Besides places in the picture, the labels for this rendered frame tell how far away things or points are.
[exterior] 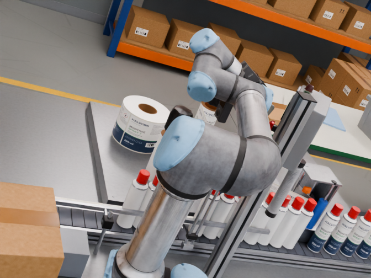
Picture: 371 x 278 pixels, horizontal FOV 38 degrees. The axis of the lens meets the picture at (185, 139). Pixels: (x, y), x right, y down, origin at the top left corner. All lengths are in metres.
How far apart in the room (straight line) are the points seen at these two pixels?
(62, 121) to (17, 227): 1.06
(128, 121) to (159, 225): 0.99
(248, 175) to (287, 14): 4.61
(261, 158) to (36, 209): 0.55
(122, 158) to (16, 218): 0.85
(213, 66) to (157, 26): 3.97
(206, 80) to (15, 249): 0.59
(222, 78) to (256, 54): 4.36
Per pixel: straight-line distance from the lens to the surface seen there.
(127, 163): 2.02
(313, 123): 1.48
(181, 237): 1.78
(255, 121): 1.20
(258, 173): 1.02
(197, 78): 1.35
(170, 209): 1.09
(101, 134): 2.14
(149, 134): 2.07
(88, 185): 1.93
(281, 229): 1.91
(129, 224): 1.70
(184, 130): 0.99
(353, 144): 3.43
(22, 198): 1.31
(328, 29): 5.80
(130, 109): 2.07
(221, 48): 1.44
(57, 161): 2.00
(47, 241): 1.22
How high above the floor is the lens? 1.93
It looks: 26 degrees down
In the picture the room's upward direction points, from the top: 24 degrees clockwise
